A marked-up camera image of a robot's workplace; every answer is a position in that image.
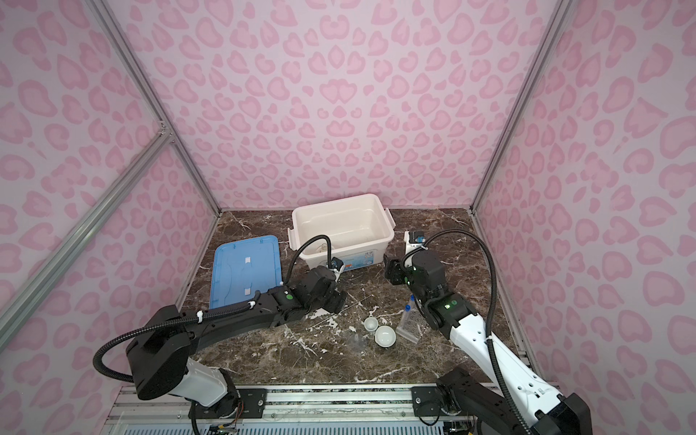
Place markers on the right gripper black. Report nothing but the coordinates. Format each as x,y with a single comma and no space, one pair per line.
395,266

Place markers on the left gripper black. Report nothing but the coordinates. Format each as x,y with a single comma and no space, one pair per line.
339,301

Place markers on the test tube with blue cap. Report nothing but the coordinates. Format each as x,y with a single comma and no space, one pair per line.
406,316

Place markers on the clear plastic test tube rack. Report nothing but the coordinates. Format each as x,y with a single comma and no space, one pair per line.
416,330

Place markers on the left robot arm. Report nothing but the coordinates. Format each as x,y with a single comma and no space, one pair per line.
160,357

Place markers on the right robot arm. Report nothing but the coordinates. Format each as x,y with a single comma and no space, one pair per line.
524,403

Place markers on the small white ceramic crucible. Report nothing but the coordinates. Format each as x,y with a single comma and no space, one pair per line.
371,324

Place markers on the white plastic storage bin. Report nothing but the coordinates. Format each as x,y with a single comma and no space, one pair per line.
360,228

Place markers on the white ceramic evaporating dish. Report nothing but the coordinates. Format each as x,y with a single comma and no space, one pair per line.
385,336

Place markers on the blue plastic bin lid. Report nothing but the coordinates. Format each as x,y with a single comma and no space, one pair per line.
242,268

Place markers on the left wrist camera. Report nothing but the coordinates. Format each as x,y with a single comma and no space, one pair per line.
337,267

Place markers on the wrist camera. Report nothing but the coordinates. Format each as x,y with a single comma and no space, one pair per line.
414,241
337,267

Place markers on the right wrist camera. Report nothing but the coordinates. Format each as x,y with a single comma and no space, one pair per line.
414,241

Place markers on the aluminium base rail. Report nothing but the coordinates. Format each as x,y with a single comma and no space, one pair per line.
300,409

